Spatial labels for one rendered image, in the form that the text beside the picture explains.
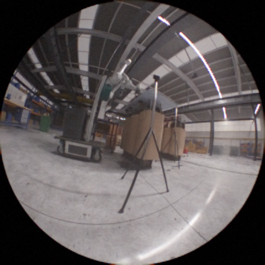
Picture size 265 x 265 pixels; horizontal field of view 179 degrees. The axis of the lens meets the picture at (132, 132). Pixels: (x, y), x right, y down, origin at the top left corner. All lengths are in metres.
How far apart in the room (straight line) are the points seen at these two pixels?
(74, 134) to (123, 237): 1.45
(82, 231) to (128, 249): 0.24
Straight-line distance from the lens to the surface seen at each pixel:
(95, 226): 0.58
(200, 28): 10.63
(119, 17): 10.09
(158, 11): 7.84
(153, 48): 4.77
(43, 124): 4.97
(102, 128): 2.42
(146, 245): 0.56
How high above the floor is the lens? 0.51
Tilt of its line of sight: 4 degrees up
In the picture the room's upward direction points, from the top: 10 degrees clockwise
